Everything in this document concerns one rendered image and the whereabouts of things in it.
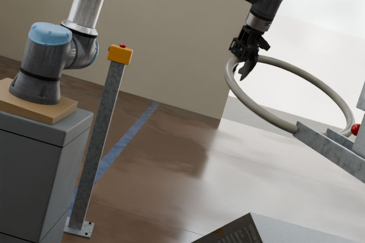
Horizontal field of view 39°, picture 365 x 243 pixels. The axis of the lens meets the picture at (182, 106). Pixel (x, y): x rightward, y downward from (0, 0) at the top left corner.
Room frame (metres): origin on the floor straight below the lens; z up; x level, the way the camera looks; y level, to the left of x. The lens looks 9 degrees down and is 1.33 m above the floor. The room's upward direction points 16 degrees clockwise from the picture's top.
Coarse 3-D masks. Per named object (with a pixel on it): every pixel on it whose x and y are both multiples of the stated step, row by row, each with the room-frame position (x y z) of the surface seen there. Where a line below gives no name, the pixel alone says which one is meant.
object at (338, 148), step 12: (300, 132) 1.54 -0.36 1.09; (312, 132) 1.48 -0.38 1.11; (336, 132) 1.57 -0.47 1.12; (312, 144) 1.46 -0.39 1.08; (324, 144) 1.41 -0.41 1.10; (336, 144) 1.36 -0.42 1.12; (348, 144) 1.49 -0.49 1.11; (324, 156) 1.39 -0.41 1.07; (336, 156) 1.35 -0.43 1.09; (348, 156) 1.30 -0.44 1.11; (348, 168) 1.29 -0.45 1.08; (360, 168) 1.25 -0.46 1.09; (360, 180) 1.23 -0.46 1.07
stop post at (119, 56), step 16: (112, 48) 2.77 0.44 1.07; (128, 48) 2.87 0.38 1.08; (112, 64) 2.79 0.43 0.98; (128, 64) 2.78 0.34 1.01; (112, 80) 2.79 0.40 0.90; (112, 96) 2.79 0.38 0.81; (112, 112) 2.83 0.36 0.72; (96, 128) 2.79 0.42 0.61; (96, 144) 2.79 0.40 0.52; (96, 160) 2.79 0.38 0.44; (80, 192) 2.79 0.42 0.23; (80, 208) 2.79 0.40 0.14; (80, 224) 2.79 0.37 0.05
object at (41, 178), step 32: (0, 128) 1.72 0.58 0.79; (32, 128) 1.72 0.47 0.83; (64, 128) 1.74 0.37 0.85; (0, 160) 1.72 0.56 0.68; (32, 160) 1.72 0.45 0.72; (64, 160) 1.79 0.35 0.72; (0, 192) 1.72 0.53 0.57; (32, 192) 1.72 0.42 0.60; (64, 192) 1.92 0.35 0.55; (0, 224) 1.72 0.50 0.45; (32, 224) 1.71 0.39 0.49; (64, 224) 2.08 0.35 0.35
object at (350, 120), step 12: (228, 60) 1.83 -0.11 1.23; (240, 60) 1.88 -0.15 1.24; (264, 60) 1.97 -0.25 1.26; (276, 60) 1.99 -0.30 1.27; (228, 72) 1.73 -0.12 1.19; (300, 72) 1.99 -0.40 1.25; (228, 84) 1.69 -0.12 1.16; (324, 84) 1.96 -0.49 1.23; (240, 96) 1.63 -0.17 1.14; (336, 96) 1.91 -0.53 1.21; (252, 108) 1.60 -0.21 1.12; (264, 108) 1.59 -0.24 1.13; (348, 108) 1.84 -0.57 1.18; (276, 120) 1.57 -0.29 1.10; (348, 120) 1.77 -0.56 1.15; (324, 132) 1.60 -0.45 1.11; (348, 132) 1.67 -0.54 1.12
